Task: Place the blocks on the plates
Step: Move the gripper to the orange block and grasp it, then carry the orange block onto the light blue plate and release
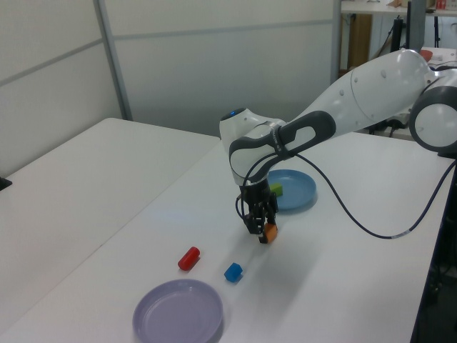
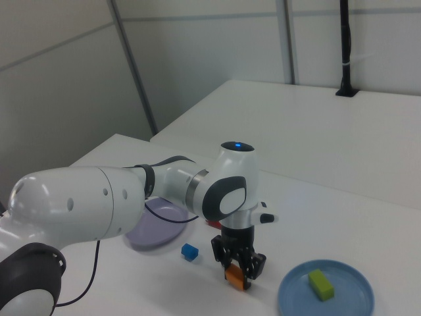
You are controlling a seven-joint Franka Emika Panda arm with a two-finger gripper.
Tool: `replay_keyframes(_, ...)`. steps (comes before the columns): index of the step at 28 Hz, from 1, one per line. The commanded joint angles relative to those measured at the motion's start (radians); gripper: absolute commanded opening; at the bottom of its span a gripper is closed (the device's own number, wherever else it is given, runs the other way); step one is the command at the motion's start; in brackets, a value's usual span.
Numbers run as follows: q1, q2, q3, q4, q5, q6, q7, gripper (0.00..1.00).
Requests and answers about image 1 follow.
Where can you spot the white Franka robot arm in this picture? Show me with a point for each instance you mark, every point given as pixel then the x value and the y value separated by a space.
pixel 375 89

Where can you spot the black computer monitor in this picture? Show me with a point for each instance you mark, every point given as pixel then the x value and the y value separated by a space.
pixel 416 25

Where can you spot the red cylinder block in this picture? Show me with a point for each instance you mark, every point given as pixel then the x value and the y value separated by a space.
pixel 188 258

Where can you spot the purple plate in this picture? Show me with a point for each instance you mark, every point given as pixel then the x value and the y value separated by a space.
pixel 178 314

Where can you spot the green block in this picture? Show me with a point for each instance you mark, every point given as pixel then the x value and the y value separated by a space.
pixel 276 189

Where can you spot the brown wooden cabinet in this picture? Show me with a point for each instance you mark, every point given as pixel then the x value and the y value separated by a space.
pixel 358 39

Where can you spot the orange block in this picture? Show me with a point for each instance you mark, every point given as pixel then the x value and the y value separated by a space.
pixel 272 233

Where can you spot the red bowl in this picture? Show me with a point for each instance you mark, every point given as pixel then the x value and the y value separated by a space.
pixel 426 54

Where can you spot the blue block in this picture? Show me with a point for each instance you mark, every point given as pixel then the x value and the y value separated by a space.
pixel 232 273

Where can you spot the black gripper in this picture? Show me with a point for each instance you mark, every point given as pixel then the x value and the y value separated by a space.
pixel 257 198

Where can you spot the blue plate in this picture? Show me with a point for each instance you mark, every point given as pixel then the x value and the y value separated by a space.
pixel 300 189

